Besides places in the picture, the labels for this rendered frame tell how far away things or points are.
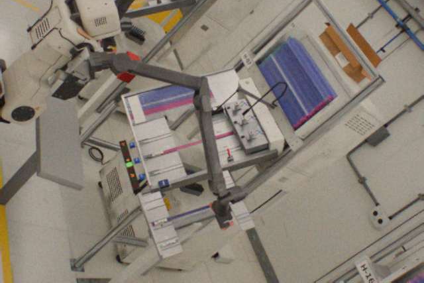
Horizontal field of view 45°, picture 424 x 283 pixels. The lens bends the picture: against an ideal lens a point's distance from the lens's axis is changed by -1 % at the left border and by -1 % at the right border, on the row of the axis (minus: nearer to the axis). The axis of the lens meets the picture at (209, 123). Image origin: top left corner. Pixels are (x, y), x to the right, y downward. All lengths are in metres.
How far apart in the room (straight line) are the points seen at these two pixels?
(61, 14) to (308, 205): 2.84
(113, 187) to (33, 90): 1.30
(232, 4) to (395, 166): 1.73
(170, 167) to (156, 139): 0.21
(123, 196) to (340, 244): 1.78
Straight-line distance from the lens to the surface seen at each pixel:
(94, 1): 2.20
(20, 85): 2.38
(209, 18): 3.93
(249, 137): 2.77
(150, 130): 2.92
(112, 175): 3.50
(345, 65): 3.17
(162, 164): 2.78
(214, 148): 2.23
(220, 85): 3.12
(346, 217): 4.22
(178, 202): 2.98
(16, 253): 2.96
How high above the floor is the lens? 2.16
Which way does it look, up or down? 23 degrees down
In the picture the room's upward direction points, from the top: 48 degrees clockwise
